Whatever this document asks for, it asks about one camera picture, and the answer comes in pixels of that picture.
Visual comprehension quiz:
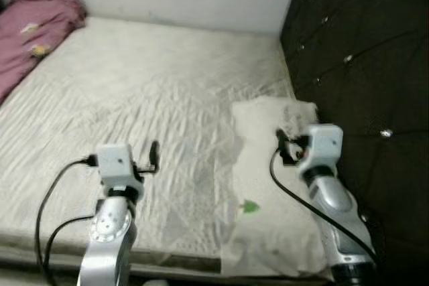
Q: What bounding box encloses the beige pillow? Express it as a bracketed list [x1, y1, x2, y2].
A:
[220, 96, 336, 280]

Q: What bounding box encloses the beige quilted mattress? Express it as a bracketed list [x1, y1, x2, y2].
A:
[0, 17, 336, 277]

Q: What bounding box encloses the black tufted headboard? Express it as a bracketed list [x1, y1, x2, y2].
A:
[280, 0, 429, 286]

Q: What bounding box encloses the pink cartoon print blanket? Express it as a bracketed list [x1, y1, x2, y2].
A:
[0, 0, 88, 106]

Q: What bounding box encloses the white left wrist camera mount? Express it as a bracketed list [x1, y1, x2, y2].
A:
[96, 144, 138, 190]

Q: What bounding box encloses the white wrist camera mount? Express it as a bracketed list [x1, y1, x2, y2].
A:
[305, 124, 344, 174]
[96, 144, 138, 190]

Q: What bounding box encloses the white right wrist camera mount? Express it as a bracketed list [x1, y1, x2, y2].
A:
[305, 124, 344, 174]

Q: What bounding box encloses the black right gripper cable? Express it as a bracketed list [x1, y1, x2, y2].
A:
[270, 149, 376, 263]

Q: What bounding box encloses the black left camera cable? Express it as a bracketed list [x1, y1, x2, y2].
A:
[35, 155, 100, 286]

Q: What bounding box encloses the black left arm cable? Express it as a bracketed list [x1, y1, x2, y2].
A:
[44, 214, 98, 280]

